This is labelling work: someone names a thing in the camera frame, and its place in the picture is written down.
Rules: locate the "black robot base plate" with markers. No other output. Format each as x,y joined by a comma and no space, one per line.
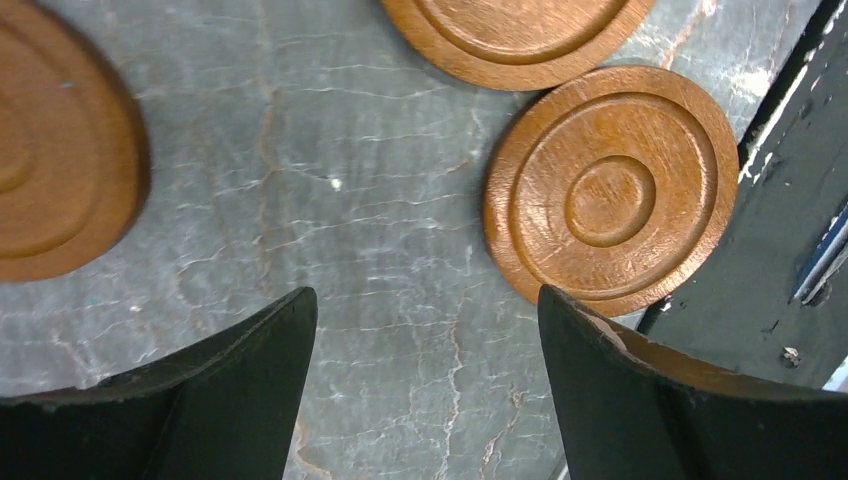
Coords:
771,301

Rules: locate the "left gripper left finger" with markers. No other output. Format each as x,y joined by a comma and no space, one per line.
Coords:
222,408

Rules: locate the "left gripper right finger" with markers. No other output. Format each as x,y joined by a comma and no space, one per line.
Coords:
632,408

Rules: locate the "brown wooden coaster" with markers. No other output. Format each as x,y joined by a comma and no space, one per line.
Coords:
614,187
75,168
516,45

